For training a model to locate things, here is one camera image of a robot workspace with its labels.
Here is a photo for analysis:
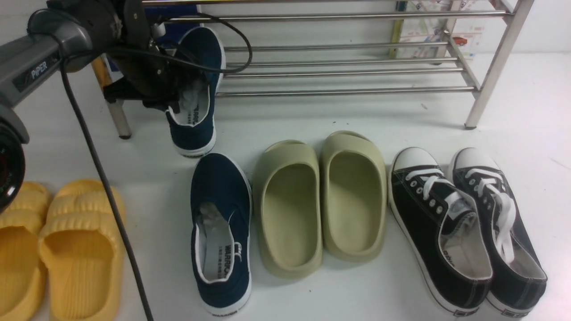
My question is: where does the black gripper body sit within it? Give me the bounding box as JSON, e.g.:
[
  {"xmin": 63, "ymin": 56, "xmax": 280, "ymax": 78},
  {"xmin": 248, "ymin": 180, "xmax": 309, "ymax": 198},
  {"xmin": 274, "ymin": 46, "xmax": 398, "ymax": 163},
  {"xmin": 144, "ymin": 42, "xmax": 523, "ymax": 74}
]
[{"xmin": 103, "ymin": 0, "xmax": 197, "ymax": 112}]

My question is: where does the navy canvas shoe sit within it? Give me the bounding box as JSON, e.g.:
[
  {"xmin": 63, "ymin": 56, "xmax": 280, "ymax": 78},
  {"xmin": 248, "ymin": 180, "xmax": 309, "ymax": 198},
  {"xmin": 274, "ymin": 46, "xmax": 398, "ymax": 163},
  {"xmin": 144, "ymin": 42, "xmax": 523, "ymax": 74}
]
[
  {"xmin": 190, "ymin": 152, "xmax": 253, "ymax": 317},
  {"xmin": 165, "ymin": 26, "xmax": 226, "ymax": 158}
]

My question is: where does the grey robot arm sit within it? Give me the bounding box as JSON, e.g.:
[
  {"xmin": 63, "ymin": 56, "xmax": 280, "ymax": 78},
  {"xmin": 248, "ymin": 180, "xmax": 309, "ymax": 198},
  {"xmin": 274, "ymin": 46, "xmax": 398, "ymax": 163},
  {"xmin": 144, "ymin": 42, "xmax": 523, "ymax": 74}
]
[{"xmin": 0, "ymin": 0, "xmax": 199, "ymax": 210}]

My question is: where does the blue box behind rack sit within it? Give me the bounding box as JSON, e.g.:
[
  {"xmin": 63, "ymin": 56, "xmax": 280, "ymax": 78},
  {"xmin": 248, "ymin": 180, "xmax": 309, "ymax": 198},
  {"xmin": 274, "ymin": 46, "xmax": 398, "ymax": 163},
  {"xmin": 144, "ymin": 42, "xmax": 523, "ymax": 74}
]
[{"xmin": 117, "ymin": 0, "xmax": 202, "ymax": 54}]

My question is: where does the stainless steel shoe rack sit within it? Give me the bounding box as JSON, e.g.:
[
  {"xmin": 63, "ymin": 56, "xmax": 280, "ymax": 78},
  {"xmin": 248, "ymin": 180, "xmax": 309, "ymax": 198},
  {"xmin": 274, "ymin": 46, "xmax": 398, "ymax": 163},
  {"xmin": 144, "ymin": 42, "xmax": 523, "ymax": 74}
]
[{"xmin": 91, "ymin": 0, "xmax": 535, "ymax": 140}]

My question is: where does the right yellow foam slipper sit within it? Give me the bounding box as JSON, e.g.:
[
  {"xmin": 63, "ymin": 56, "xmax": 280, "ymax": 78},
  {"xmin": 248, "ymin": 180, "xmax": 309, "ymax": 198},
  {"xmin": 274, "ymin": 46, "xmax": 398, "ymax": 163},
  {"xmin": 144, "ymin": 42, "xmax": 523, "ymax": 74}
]
[{"xmin": 37, "ymin": 179, "xmax": 126, "ymax": 321}]

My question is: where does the yellow foam slipper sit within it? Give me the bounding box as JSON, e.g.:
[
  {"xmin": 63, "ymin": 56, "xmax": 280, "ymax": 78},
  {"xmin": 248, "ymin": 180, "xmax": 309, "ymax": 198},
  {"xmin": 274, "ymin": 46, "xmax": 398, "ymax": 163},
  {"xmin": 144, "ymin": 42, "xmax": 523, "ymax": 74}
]
[
  {"xmin": 37, "ymin": 179, "xmax": 126, "ymax": 321},
  {"xmin": 0, "ymin": 181, "xmax": 51, "ymax": 321}
]

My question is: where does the left olive foam slipper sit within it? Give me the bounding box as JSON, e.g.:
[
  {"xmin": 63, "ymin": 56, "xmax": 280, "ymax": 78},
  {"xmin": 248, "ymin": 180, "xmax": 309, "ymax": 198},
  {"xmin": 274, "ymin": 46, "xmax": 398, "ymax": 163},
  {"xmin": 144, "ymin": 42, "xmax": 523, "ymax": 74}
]
[{"xmin": 252, "ymin": 140, "xmax": 323, "ymax": 279}]

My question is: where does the olive foam slipper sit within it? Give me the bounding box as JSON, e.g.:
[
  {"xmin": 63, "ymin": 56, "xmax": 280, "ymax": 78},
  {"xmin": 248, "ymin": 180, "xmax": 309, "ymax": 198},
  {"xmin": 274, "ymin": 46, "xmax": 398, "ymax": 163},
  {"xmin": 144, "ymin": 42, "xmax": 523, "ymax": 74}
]
[
  {"xmin": 319, "ymin": 131, "xmax": 388, "ymax": 263},
  {"xmin": 252, "ymin": 140, "xmax": 323, "ymax": 279}
]

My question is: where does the right olive foam slipper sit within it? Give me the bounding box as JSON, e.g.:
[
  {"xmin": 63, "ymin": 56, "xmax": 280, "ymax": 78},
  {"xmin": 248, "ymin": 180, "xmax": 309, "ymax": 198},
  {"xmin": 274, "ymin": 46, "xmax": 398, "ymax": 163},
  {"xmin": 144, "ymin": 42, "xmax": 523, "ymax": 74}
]
[{"xmin": 319, "ymin": 131, "xmax": 388, "ymax": 263}]

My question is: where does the left yellow foam slipper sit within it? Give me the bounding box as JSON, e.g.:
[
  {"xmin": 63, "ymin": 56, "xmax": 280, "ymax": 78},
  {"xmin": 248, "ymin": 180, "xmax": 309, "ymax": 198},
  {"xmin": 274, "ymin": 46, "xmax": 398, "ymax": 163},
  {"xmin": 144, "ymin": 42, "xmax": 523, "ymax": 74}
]
[{"xmin": 0, "ymin": 181, "xmax": 51, "ymax": 321}]

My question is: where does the white printed poster board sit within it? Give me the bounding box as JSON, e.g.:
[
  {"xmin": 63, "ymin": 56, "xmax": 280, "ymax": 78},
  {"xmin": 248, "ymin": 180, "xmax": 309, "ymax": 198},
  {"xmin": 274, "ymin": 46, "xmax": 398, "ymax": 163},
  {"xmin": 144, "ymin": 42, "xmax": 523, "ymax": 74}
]
[{"xmin": 389, "ymin": 0, "xmax": 495, "ymax": 59}]

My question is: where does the left black canvas sneaker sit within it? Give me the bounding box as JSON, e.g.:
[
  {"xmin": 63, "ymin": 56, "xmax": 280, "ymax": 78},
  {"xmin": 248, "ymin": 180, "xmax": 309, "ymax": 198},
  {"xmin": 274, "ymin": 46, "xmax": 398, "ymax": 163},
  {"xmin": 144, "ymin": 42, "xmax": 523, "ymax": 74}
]
[{"xmin": 388, "ymin": 148, "xmax": 493, "ymax": 317}]

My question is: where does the black canvas sneaker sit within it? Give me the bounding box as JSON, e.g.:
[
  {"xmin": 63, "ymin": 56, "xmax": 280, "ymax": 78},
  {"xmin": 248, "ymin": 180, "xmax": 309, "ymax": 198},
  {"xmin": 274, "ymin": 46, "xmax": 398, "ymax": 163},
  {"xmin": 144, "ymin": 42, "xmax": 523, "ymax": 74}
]
[
  {"xmin": 448, "ymin": 148, "xmax": 548, "ymax": 318},
  {"xmin": 388, "ymin": 148, "xmax": 493, "ymax": 317}
]

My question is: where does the right black canvas sneaker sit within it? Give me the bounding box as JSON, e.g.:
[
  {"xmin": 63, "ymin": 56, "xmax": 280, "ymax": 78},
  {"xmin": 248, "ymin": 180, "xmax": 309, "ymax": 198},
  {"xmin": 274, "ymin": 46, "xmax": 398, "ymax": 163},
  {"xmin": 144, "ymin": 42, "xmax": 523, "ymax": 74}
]
[{"xmin": 448, "ymin": 148, "xmax": 548, "ymax": 318}]

